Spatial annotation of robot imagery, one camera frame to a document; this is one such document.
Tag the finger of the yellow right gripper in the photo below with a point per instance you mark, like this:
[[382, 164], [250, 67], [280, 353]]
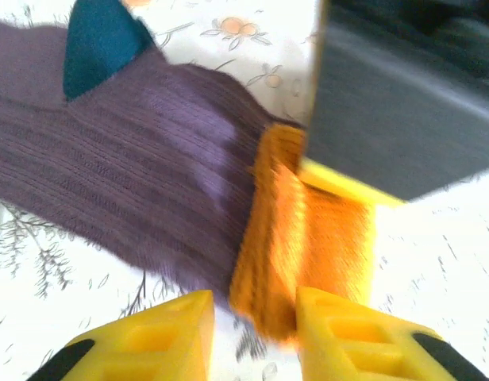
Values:
[[347, 186]]

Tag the floral printed tablecloth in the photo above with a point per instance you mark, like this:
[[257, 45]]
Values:
[[439, 258]]

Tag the purple sock with teal toe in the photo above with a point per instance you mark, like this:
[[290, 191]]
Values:
[[129, 158]]

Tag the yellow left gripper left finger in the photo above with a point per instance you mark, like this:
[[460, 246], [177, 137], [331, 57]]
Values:
[[149, 341]]

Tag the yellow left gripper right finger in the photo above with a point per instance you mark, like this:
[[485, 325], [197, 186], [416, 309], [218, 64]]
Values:
[[347, 341]]

